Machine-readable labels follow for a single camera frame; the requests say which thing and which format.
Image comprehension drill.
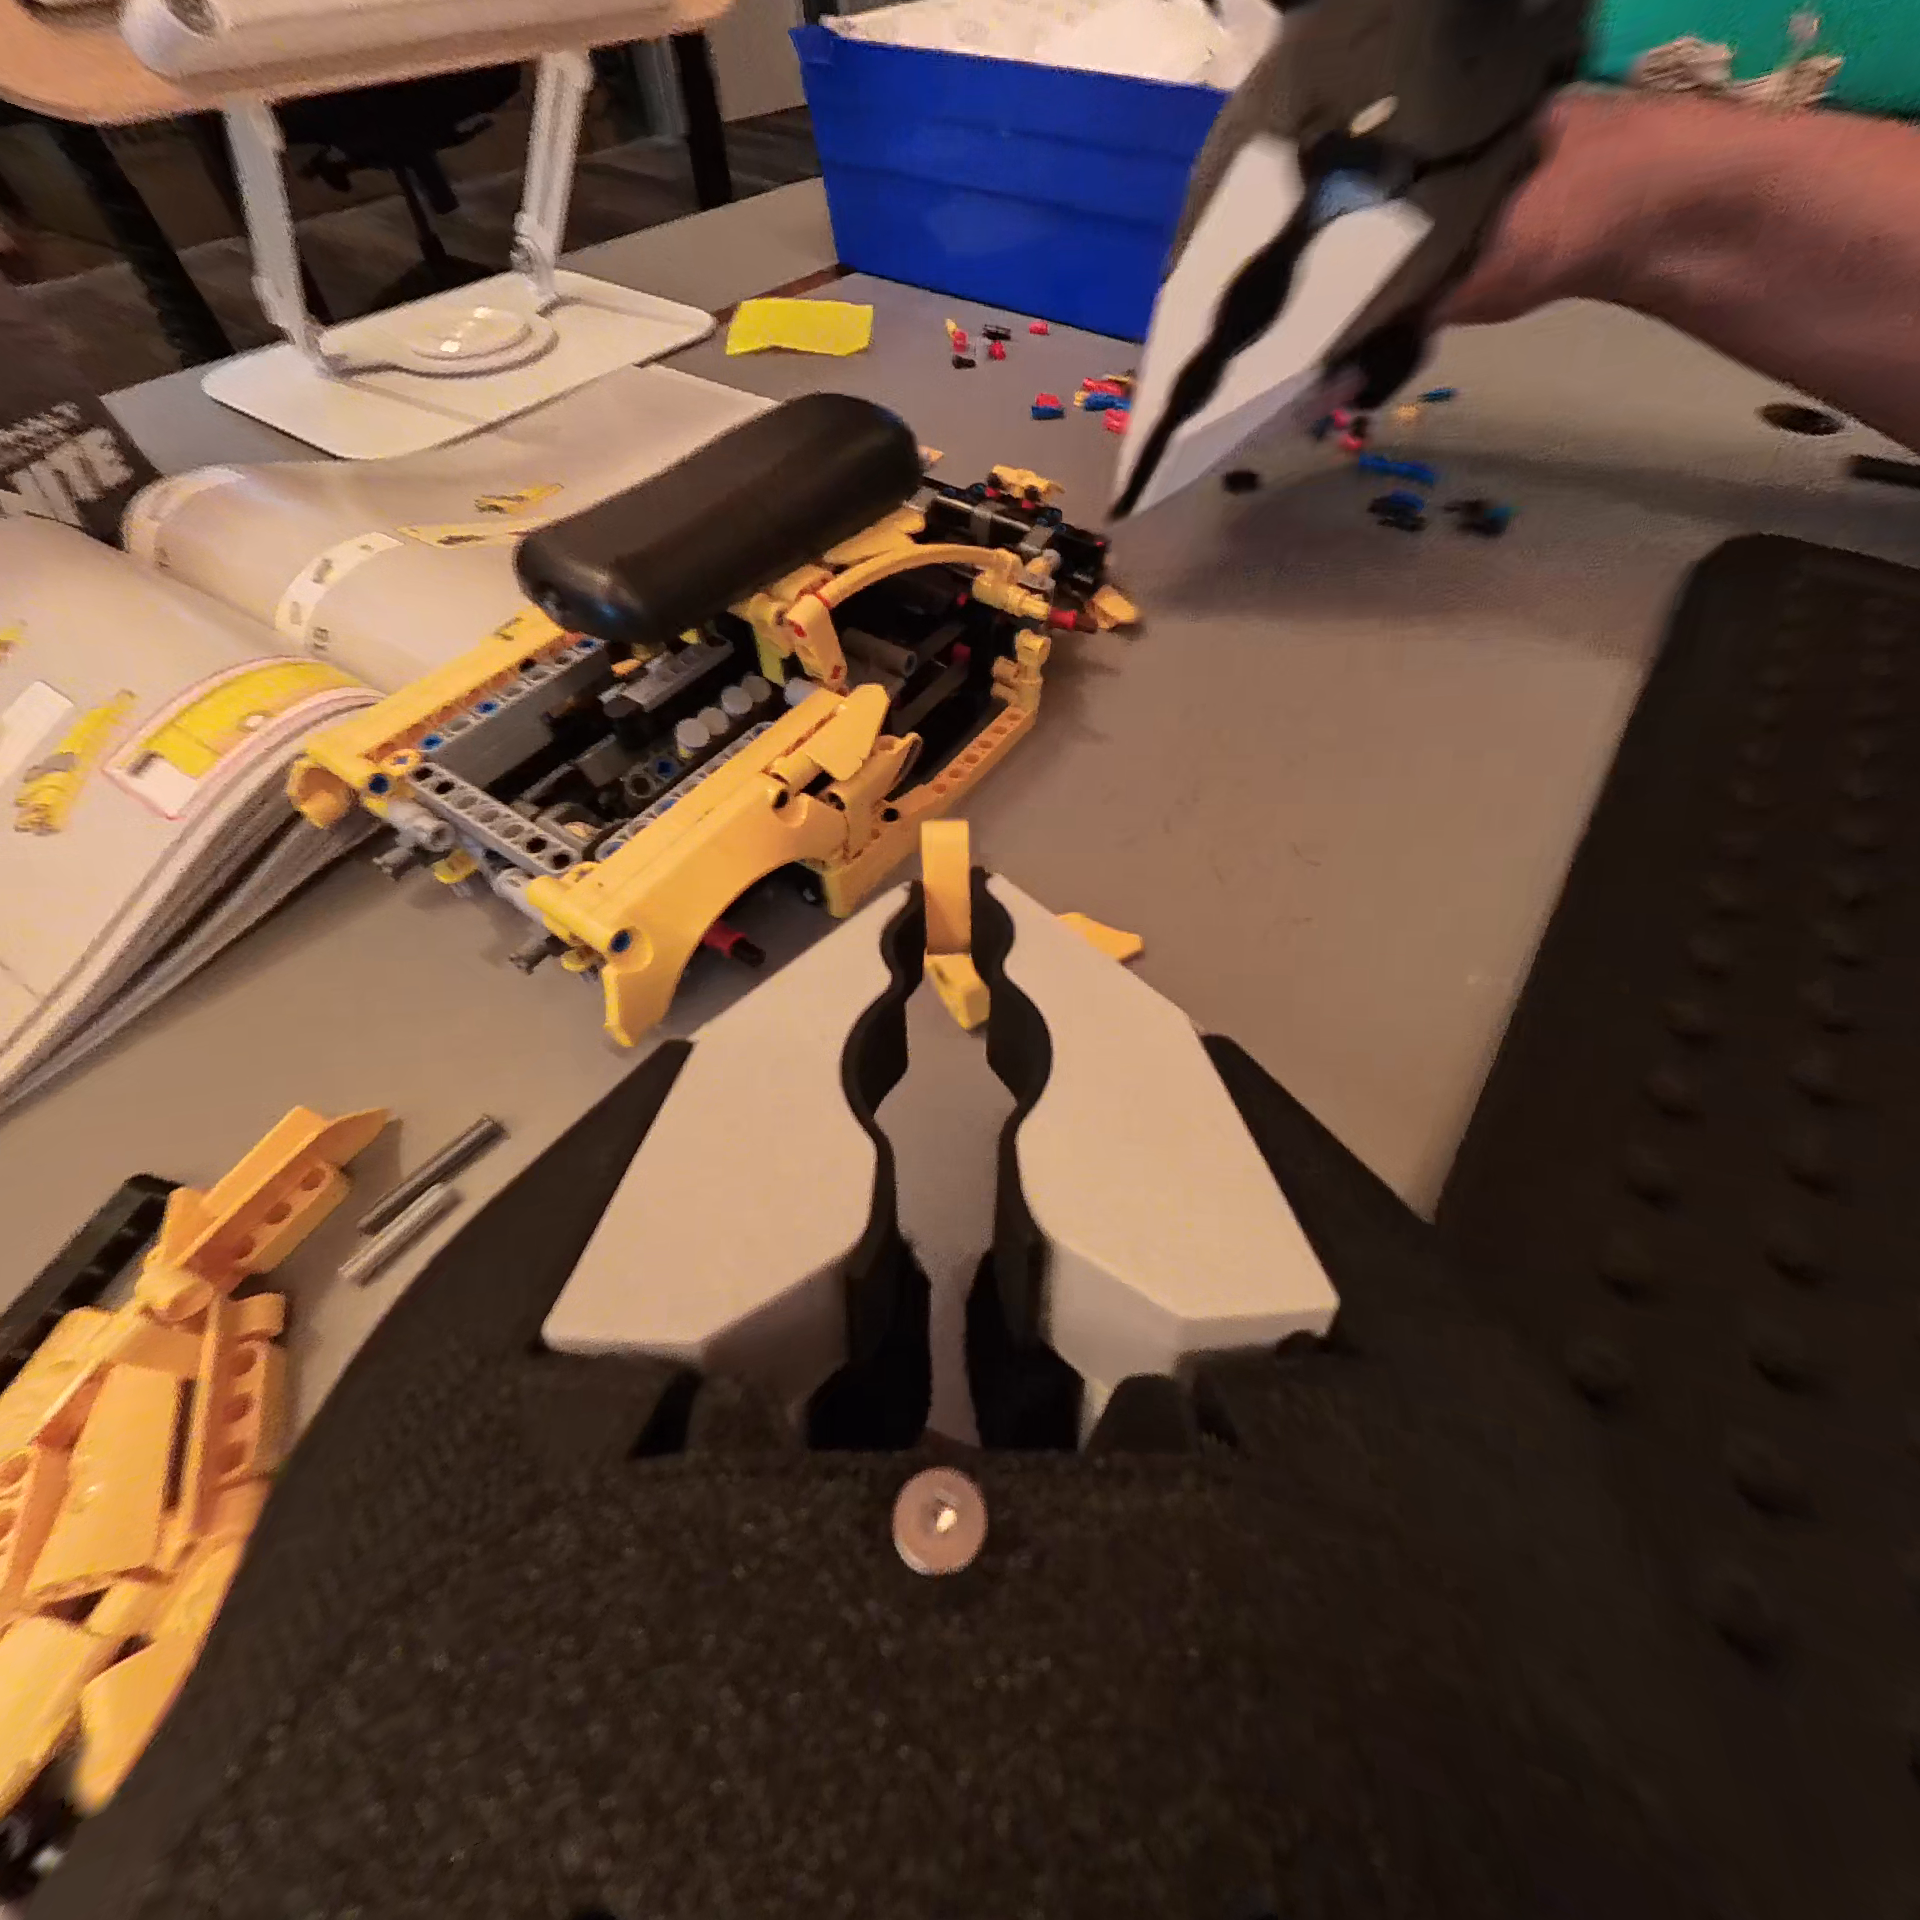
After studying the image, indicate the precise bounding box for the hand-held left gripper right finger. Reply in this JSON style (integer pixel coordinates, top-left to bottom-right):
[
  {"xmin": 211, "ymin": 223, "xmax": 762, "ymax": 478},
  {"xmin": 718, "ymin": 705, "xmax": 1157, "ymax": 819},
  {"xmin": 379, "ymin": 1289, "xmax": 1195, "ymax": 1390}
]
[{"xmin": 968, "ymin": 870, "xmax": 1342, "ymax": 1448}]

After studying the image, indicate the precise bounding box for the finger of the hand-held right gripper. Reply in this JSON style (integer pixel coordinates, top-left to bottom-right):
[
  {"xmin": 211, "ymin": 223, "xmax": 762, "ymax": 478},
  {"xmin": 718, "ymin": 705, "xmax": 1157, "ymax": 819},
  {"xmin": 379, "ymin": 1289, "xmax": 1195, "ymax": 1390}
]
[
  {"xmin": 1123, "ymin": 195, "xmax": 1437, "ymax": 521},
  {"xmin": 1112, "ymin": 134, "xmax": 1310, "ymax": 512}
]

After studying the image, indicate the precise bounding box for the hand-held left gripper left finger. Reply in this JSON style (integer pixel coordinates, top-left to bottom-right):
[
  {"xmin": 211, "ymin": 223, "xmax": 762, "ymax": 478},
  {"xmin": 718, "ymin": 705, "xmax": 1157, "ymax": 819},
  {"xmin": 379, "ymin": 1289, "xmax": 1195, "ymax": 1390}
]
[{"xmin": 539, "ymin": 885, "xmax": 929, "ymax": 1448}]

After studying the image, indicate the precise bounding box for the small yellow curved panel brick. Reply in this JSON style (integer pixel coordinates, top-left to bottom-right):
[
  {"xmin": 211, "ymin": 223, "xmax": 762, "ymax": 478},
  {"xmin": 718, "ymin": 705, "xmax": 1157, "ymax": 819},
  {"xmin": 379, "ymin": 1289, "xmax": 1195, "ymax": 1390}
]
[{"xmin": 918, "ymin": 815, "xmax": 994, "ymax": 1032}]

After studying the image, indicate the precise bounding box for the person's right forearm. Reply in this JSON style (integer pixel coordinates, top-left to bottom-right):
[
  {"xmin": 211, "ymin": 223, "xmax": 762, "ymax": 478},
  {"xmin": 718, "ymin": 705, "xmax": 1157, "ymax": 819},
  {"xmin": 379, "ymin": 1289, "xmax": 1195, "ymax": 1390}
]
[{"xmin": 1651, "ymin": 89, "xmax": 1920, "ymax": 453}]

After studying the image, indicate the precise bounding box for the grey desk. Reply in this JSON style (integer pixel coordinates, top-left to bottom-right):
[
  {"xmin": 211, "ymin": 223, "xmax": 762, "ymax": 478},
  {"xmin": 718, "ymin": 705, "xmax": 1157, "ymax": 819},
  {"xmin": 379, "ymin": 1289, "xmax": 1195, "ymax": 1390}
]
[{"xmin": 0, "ymin": 181, "xmax": 1920, "ymax": 1352}]

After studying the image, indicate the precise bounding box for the person's right hand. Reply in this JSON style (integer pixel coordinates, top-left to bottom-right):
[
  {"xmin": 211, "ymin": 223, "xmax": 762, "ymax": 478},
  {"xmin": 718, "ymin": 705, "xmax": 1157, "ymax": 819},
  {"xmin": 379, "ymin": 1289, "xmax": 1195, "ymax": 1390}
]
[{"xmin": 1448, "ymin": 89, "xmax": 1667, "ymax": 324}]

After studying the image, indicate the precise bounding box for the pile of small coloured pins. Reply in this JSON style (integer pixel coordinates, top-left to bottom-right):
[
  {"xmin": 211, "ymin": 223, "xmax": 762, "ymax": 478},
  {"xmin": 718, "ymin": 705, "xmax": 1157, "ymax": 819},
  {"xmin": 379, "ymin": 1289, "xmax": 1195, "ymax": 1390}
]
[{"xmin": 942, "ymin": 316, "xmax": 1518, "ymax": 539}]

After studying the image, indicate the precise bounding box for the blue plastic bin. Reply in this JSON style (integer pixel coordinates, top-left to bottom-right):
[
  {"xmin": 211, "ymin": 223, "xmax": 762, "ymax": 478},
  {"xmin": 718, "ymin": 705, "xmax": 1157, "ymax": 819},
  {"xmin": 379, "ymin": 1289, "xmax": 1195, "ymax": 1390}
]
[{"xmin": 792, "ymin": 15, "xmax": 1248, "ymax": 344}]

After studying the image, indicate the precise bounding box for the dark grey axle rod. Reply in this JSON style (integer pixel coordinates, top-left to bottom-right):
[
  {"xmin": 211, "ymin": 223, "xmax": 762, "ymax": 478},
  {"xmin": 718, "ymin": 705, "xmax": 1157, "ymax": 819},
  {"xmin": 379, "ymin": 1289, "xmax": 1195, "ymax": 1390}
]
[{"xmin": 360, "ymin": 1118, "xmax": 506, "ymax": 1231}]

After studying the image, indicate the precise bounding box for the yellow brick toy car model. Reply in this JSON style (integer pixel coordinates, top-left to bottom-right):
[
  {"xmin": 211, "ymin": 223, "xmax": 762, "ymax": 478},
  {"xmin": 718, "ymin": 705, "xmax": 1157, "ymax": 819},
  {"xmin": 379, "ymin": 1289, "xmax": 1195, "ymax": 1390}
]
[{"xmin": 286, "ymin": 461, "xmax": 1142, "ymax": 1052}]

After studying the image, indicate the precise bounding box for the yellow paper scrap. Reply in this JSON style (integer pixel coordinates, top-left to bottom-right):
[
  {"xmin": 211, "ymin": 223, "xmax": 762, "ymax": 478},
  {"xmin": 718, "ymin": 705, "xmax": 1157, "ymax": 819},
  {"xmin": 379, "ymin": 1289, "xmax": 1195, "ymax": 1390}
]
[{"xmin": 724, "ymin": 297, "xmax": 875, "ymax": 359}]

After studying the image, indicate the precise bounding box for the green plastic bin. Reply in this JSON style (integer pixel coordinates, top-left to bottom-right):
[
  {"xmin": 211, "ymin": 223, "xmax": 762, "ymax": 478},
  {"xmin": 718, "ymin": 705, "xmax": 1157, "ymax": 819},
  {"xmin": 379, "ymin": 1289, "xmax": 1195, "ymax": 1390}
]
[{"xmin": 1592, "ymin": 0, "xmax": 1920, "ymax": 115}]

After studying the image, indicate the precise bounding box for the black foam capsule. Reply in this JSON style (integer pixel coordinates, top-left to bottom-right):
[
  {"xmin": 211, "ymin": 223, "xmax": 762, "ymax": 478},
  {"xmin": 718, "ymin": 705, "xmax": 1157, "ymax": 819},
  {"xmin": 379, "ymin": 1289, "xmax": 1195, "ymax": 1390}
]
[{"xmin": 514, "ymin": 393, "xmax": 923, "ymax": 639}]

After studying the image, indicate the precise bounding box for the pile of yellow bricks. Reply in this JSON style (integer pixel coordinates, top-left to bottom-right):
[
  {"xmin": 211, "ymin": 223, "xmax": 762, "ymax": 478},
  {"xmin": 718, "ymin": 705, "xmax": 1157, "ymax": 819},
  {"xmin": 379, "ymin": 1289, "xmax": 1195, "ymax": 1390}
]
[{"xmin": 0, "ymin": 1105, "xmax": 396, "ymax": 1817}]

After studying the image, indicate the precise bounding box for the long black beam brick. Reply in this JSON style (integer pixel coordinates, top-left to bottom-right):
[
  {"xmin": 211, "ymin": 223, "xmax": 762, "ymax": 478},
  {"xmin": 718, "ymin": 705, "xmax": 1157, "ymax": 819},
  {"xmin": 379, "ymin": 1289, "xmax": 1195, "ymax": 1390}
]
[{"xmin": 0, "ymin": 1175, "xmax": 182, "ymax": 1359}]

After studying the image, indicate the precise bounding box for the building instruction booklet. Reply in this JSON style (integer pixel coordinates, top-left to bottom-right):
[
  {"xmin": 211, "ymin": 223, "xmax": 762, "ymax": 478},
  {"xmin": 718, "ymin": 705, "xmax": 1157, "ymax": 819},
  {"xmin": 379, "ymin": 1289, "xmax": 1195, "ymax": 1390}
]
[{"xmin": 0, "ymin": 359, "xmax": 781, "ymax": 1113}]

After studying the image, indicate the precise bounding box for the instruction sheet on stand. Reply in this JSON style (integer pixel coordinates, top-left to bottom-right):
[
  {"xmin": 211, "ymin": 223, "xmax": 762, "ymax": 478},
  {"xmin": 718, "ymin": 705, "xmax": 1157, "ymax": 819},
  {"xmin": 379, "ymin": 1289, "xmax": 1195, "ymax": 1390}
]
[{"xmin": 202, "ymin": 53, "xmax": 721, "ymax": 460}]

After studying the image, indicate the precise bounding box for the black toy car box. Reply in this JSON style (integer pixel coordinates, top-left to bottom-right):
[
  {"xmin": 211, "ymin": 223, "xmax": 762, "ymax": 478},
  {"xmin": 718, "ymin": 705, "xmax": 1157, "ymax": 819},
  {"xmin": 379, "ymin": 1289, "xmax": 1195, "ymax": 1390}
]
[{"xmin": 0, "ymin": 398, "xmax": 138, "ymax": 529}]

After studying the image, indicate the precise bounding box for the silver metal chain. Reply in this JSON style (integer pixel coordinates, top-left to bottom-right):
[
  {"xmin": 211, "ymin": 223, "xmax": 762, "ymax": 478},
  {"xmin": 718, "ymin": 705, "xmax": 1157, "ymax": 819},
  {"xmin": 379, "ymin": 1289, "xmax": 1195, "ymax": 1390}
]
[{"xmin": 1627, "ymin": 11, "xmax": 1848, "ymax": 109}]

